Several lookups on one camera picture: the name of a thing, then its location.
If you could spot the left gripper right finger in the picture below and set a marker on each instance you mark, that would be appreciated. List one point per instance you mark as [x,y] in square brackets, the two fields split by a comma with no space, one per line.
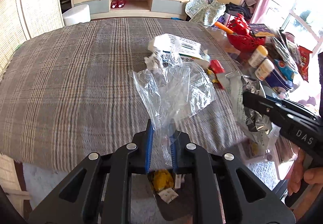
[224,189]

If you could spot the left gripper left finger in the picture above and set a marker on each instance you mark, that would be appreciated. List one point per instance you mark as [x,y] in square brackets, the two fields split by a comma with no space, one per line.
[99,187]

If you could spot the silver foil sachet wrapper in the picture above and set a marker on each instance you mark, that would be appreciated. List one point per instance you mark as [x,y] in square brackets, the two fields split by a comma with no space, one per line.
[255,126]

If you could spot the yellow paper bag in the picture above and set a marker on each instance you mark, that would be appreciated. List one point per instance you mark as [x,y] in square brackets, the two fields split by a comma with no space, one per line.
[161,180]

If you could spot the clear plastic bag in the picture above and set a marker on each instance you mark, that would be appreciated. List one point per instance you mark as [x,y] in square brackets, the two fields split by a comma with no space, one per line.
[171,95]

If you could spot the green white medicine box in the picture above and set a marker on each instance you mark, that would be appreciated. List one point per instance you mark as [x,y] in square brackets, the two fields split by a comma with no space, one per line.
[168,195]

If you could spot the black trash bin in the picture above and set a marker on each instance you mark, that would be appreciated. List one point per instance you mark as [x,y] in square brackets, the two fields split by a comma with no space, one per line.
[148,207]

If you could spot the right hand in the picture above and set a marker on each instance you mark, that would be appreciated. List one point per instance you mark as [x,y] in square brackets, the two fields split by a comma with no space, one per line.
[310,176]

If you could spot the blue round tin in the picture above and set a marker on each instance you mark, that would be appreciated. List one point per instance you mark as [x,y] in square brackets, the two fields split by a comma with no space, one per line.
[283,79]

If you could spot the red snack packet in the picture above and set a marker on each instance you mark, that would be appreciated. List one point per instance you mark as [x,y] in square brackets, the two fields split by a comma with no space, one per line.
[304,58]

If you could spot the yellow capped white bottle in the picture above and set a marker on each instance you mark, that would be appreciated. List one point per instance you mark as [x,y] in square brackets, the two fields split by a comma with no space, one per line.
[258,56]

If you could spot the grey plaid tablecloth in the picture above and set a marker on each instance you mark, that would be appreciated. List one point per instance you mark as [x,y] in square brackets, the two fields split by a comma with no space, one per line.
[68,92]

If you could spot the red plastic basket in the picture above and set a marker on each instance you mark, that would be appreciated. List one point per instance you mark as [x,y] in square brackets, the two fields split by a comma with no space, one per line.
[242,38]

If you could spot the purple book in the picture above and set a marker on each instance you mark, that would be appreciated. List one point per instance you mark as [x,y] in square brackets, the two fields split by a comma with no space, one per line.
[261,30]

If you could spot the white blue medicine box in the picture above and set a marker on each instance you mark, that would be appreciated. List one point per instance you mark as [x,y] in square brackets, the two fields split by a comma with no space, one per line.
[191,58]

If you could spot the crumpled white paper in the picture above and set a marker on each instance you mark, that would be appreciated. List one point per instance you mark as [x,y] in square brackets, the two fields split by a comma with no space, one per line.
[154,63]

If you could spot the green patterned cloth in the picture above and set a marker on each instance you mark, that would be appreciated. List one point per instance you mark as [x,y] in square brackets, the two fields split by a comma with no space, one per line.
[202,12]

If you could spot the white round stool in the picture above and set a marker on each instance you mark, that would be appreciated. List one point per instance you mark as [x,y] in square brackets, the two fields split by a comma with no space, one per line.
[76,15]

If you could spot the woven bamboo folding screen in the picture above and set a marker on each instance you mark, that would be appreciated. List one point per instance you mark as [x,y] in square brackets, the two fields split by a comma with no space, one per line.
[22,20]

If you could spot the orange handled tool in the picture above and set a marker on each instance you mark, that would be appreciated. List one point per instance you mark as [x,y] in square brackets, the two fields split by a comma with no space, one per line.
[224,28]

